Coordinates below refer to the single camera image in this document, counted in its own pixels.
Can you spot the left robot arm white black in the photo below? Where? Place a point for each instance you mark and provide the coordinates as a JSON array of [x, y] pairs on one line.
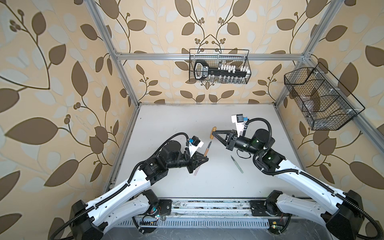
[[132, 197]]

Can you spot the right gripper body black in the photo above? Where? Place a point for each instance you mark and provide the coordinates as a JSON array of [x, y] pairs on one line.
[[231, 142]]

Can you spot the side wire basket black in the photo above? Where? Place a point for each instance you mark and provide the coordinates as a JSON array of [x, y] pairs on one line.
[[325, 102]]

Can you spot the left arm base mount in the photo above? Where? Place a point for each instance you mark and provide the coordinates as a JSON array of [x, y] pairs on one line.
[[162, 207]]

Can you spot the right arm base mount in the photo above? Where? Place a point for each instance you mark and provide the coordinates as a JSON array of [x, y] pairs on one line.
[[259, 209]]

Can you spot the brown fountain pen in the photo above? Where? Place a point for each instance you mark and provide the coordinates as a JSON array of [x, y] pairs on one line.
[[207, 149]]

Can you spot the pink fountain pen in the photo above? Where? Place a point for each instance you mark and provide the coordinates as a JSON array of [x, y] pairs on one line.
[[196, 171]]

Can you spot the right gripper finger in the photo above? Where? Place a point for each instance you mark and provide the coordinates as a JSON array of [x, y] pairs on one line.
[[225, 132], [223, 138]]

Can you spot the brown pen cap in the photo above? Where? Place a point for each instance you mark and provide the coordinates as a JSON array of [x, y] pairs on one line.
[[212, 133]]

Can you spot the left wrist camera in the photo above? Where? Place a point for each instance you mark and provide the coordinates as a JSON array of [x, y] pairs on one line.
[[193, 144]]

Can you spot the black socket holder tool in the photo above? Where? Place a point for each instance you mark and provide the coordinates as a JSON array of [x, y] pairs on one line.
[[202, 70]]

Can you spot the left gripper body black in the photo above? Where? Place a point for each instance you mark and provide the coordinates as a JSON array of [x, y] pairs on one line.
[[191, 165]]

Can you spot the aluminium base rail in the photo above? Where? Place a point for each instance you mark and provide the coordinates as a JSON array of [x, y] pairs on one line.
[[191, 214]]

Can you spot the rear wire basket black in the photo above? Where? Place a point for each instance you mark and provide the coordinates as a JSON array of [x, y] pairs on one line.
[[215, 56]]

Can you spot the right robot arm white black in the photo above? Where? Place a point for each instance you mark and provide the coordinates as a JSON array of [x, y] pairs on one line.
[[340, 212]]

